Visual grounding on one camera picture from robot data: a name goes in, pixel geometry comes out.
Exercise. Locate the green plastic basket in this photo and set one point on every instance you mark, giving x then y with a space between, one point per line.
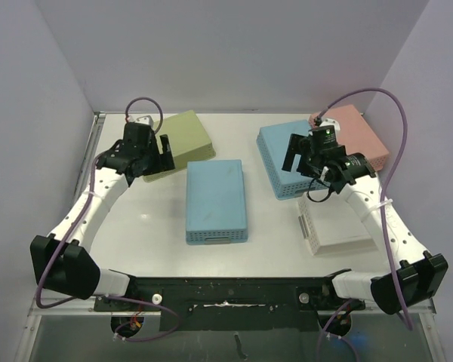
188 139

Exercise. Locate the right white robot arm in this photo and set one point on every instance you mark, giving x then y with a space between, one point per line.
414 274

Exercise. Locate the blue basket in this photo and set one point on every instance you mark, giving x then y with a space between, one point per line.
272 142
216 210

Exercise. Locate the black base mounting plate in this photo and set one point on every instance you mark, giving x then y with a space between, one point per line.
229 304

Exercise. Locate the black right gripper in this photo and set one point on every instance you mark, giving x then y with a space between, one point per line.
300 151

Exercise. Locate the pink plastic basket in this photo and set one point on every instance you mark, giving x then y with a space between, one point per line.
356 135

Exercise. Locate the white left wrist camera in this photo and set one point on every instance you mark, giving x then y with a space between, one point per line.
146 119

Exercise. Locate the white plastic basket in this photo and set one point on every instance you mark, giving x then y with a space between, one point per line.
332 227

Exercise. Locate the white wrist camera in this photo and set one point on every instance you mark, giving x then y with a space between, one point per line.
146 119
324 122

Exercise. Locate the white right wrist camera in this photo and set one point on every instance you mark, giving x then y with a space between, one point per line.
324 122

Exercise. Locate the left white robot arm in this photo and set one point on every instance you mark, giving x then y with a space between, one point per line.
61 260

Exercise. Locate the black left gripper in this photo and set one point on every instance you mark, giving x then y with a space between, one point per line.
162 161

